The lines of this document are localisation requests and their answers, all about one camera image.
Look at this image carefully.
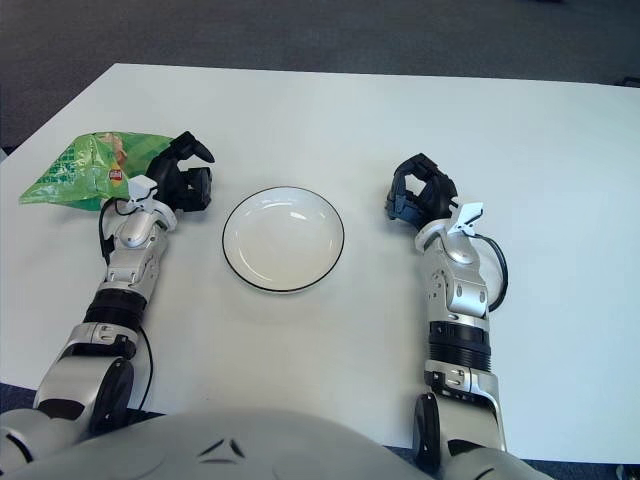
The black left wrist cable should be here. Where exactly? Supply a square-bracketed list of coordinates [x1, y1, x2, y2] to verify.
[98, 197, 134, 262]

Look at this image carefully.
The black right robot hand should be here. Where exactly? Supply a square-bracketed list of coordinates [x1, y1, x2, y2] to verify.
[383, 153, 459, 231]

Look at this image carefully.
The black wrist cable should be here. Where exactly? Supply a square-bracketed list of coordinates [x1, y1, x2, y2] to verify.
[472, 233, 509, 311]
[98, 197, 134, 262]

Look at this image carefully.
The green snack chip bag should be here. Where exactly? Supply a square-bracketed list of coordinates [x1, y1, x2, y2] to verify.
[18, 130, 176, 214]

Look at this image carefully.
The white plate with black rim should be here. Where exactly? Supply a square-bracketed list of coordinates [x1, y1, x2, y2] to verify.
[222, 185, 346, 295]

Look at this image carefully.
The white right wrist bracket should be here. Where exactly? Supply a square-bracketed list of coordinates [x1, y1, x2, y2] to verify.
[414, 202, 485, 251]

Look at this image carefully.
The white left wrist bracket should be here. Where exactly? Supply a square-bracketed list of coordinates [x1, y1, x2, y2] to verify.
[117, 175, 179, 232]

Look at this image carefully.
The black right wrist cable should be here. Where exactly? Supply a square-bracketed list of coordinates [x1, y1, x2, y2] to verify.
[472, 233, 509, 311]

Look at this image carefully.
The grey robot torso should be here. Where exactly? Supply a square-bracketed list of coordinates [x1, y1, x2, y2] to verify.
[9, 407, 451, 480]

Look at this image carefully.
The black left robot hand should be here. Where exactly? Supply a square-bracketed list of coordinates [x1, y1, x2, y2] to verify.
[144, 130, 217, 214]

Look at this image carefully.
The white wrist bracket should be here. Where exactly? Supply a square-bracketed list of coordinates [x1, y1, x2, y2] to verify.
[117, 175, 179, 232]
[414, 202, 485, 251]

